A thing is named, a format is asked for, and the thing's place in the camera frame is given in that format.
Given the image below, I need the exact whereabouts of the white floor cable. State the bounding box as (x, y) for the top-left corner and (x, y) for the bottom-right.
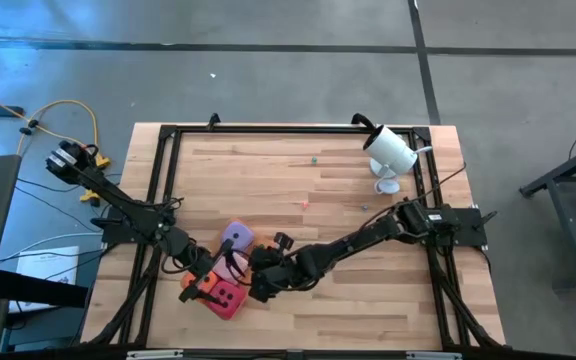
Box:
(0, 231), (105, 266)

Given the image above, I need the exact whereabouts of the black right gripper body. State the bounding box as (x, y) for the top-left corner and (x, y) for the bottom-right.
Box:
(246, 231), (300, 304)

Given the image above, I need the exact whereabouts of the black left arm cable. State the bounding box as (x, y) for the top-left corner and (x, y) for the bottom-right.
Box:
(160, 243), (204, 275)

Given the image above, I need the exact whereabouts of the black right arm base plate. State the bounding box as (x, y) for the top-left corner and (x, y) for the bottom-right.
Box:
(415, 207), (498, 249)

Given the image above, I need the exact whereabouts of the black metal table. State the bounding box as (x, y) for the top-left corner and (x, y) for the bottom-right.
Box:
(519, 135), (576, 292)

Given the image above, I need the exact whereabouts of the red foam die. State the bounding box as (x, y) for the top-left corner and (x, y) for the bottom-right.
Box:
(206, 279), (248, 321)

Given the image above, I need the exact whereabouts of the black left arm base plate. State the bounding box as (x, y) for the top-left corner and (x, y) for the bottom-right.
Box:
(90, 204), (175, 246)

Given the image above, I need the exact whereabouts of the white table camera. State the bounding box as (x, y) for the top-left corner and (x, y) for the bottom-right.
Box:
(362, 124), (419, 196)

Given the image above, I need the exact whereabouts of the black floor cable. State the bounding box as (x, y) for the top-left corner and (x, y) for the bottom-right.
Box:
(15, 177), (107, 236)

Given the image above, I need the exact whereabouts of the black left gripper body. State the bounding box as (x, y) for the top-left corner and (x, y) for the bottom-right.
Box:
(167, 234), (217, 281)

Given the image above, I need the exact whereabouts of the yellow cable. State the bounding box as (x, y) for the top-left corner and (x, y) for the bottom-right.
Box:
(0, 84), (102, 160)

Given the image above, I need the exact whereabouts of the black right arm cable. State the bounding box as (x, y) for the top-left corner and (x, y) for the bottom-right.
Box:
(225, 252), (314, 294)

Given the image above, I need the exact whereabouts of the black metal frame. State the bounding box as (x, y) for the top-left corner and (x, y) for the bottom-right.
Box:
(83, 123), (507, 351)

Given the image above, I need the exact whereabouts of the purple foam die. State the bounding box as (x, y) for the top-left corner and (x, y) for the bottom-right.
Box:
(220, 221), (257, 253)

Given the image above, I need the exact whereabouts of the silver table bracket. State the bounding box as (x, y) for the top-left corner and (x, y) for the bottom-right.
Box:
(126, 349), (184, 360)
(406, 351), (464, 360)

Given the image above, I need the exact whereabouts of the orange foam die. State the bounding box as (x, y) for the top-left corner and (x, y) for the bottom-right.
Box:
(181, 272), (219, 301)

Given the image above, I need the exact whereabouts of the white paper sheet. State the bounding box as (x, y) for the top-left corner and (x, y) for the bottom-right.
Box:
(15, 244), (80, 314)

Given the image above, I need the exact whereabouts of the black desk beam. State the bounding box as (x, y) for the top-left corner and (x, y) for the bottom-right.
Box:
(0, 269), (89, 309)

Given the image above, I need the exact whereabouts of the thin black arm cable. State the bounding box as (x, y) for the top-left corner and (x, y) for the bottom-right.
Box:
(362, 160), (468, 229)

